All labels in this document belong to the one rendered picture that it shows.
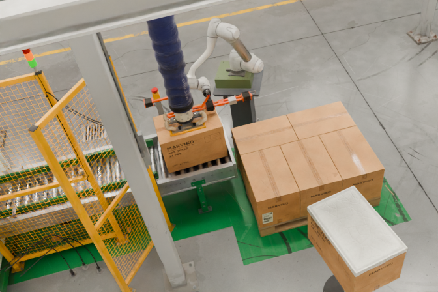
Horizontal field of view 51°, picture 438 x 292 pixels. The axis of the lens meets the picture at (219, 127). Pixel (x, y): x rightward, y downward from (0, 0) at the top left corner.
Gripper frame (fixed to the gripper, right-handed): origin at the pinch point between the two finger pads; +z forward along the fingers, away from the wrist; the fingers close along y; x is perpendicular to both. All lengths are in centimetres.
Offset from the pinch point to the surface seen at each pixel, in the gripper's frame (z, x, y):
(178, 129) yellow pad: 11.1, 34.0, 9.7
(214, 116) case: 2.2, -1.4, 12.7
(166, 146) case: 21, 49, 17
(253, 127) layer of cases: -12, -40, 53
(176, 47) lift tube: 9, 19, -75
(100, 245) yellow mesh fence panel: 105, 114, 23
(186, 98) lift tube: 9.0, 20.9, -21.6
